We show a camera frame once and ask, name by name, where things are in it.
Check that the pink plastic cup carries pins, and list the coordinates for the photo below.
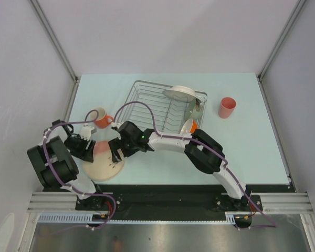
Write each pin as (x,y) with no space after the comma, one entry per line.
(226,108)

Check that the orange mug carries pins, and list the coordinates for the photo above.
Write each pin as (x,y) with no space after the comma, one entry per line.
(101,118)

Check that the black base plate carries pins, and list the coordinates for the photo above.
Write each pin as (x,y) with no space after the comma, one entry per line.
(170,203)

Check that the metal wire dish rack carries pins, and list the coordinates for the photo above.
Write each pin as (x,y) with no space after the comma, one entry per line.
(147,99)

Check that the white fluted plate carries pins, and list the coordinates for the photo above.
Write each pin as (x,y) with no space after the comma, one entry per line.
(179,92)

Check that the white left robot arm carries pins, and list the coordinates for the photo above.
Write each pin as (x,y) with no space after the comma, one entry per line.
(53,158)

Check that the orange bowl white inside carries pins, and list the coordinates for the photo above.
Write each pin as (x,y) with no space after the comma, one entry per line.
(189,126)

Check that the white slotted cable duct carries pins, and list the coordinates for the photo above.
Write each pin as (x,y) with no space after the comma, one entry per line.
(71,218)

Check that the green floral ceramic bowl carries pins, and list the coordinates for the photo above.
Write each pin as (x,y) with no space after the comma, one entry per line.
(194,110)

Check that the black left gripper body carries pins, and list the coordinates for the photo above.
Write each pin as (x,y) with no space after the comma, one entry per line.
(78,147)

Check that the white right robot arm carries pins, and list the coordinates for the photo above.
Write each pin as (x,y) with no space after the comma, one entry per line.
(203,151)

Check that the pink beige leaf plate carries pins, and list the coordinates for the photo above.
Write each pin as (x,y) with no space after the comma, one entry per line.
(102,168)

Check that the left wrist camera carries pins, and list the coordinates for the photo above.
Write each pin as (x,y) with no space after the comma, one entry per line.
(87,131)

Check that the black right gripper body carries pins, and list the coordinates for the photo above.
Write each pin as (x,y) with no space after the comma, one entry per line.
(128,147)

